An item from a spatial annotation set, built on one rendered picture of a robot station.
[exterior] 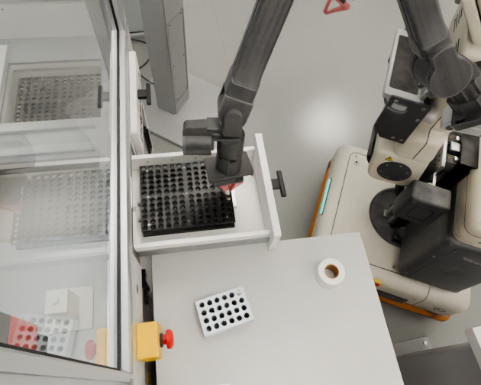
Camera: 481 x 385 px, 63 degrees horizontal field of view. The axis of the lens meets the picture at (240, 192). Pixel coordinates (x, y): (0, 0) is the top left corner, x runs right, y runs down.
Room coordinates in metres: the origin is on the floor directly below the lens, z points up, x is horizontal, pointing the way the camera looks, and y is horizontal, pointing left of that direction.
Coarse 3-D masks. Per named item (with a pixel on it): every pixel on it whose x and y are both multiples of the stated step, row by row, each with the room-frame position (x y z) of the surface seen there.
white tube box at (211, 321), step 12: (240, 288) 0.23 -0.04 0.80; (204, 300) 0.19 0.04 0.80; (216, 300) 0.20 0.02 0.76; (228, 300) 0.20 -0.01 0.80; (240, 300) 0.21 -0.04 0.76; (204, 312) 0.16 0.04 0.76; (216, 312) 0.16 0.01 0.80; (228, 312) 0.17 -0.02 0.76; (240, 312) 0.17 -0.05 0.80; (204, 324) 0.13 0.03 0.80; (216, 324) 0.14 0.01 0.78; (228, 324) 0.14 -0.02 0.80; (240, 324) 0.15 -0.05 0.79
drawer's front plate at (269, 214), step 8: (256, 136) 0.60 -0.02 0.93; (256, 144) 0.58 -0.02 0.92; (256, 152) 0.57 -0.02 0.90; (264, 152) 0.55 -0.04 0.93; (256, 160) 0.55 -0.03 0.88; (264, 160) 0.53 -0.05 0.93; (256, 168) 0.54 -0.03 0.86; (264, 168) 0.51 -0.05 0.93; (256, 176) 0.53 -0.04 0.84; (264, 176) 0.48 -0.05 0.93; (264, 184) 0.46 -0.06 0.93; (264, 192) 0.45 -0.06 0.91; (272, 192) 0.44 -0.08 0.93; (264, 200) 0.43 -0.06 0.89; (272, 200) 0.42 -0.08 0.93; (264, 208) 0.42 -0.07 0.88; (272, 208) 0.40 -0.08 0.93; (264, 216) 0.41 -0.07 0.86; (272, 216) 0.38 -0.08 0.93; (264, 224) 0.39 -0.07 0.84; (272, 224) 0.36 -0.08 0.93; (272, 232) 0.34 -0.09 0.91; (280, 232) 0.34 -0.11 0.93; (272, 240) 0.33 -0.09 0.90; (272, 248) 0.33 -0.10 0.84
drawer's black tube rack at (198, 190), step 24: (168, 168) 0.48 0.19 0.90; (192, 168) 0.49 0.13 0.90; (144, 192) 0.41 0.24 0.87; (168, 192) 0.43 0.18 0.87; (192, 192) 0.42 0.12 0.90; (216, 192) 0.43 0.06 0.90; (144, 216) 0.35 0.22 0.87; (168, 216) 0.36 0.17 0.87; (192, 216) 0.37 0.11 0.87; (216, 216) 0.38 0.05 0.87
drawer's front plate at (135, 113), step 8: (136, 56) 0.82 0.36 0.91; (136, 64) 0.79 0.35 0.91; (136, 72) 0.76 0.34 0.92; (136, 80) 0.72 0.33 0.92; (136, 88) 0.69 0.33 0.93; (136, 96) 0.66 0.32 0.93; (136, 104) 0.64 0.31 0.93; (136, 112) 0.61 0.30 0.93; (136, 120) 0.59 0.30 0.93; (136, 128) 0.56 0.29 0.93; (136, 136) 0.55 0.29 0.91; (136, 144) 0.55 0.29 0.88
